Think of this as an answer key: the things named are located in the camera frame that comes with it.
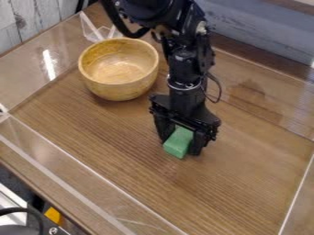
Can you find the clear acrylic corner bracket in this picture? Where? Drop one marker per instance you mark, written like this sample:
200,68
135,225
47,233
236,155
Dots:
95,34

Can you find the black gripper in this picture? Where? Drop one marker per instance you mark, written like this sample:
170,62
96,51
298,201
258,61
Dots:
183,107

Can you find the clear acrylic tray wall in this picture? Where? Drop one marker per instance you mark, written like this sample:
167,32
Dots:
101,208

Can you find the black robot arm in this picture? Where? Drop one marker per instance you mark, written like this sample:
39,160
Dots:
178,26

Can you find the green rectangular block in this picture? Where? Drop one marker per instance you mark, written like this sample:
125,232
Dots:
176,143

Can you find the brown wooden bowl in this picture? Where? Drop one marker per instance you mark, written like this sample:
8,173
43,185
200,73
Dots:
119,68

